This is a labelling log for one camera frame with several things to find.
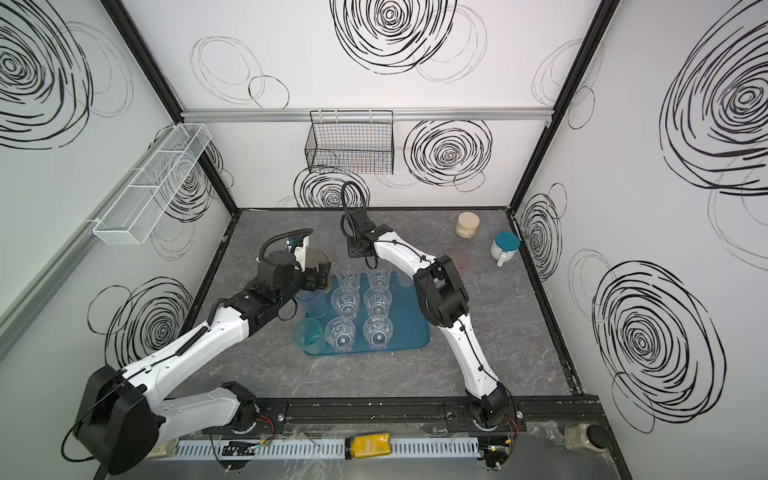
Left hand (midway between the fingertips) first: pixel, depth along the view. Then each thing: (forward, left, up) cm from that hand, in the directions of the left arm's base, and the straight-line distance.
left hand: (317, 260), depth 82 cm
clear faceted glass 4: (-12, -17, -18) cm, 27 cm away
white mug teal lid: (+16, -58, -12) cm, 61 cm away
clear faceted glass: (-14, -6, -18) cm, 23 cm away
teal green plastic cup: (-15, +2, -16) cm, 22 cm away
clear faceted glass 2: (+5, -6, -16) cm, 17 cm away
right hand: (+15, -7, -13) cm, 21 cm away
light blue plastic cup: (-7, +1, -12) cm, 14 cm away
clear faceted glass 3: (+6, -16, -18) cm, 25 cm away
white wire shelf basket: (+2, +43, +15) cm, 46 cm away
